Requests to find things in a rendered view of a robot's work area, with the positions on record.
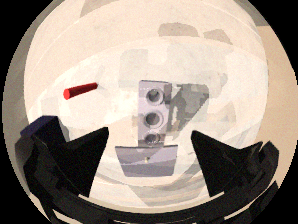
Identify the red peg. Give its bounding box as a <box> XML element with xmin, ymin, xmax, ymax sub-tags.
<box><xmin>64</xmin><ymin>83</ymin><xmax>97</xmax><ymax>100</ymax></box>

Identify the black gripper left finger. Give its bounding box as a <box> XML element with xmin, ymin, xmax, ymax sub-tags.
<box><xmin>33</xmin><ymin>127</ymin><xmax>109</xmax><ymax>198</ymax></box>

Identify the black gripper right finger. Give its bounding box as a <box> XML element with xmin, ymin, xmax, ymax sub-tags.
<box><xmin>190</xmin><ymin>131</ymin><xmax>263</xmax><ymax>197</ymax></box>

